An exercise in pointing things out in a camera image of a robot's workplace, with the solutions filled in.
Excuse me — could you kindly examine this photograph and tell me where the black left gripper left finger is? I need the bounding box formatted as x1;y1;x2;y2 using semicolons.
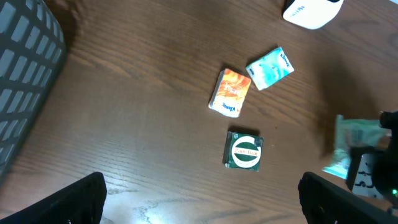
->
1;172;107;224

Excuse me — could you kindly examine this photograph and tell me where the green wet wipes pack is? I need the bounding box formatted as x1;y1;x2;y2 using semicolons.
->
322;114;391;179

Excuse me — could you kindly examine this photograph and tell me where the dark green small box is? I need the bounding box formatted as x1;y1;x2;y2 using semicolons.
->
223;131;264;172

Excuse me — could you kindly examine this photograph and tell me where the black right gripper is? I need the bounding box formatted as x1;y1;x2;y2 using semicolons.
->
346;111;397;214

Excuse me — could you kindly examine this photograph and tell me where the orange tissue pack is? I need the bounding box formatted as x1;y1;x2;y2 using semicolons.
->
208;68;251;118

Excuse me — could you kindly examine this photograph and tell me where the green tissue pack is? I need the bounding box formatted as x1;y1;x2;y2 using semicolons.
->
246;47;295;91

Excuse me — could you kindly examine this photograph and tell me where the white barcode scanner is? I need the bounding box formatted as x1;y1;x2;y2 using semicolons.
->
282;0;344;30

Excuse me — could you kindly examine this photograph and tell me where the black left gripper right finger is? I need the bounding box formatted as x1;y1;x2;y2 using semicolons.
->
298;172;397;224

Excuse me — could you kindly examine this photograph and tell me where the grey plastic shopping basket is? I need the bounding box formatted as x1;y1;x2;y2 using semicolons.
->
1;0;67;179

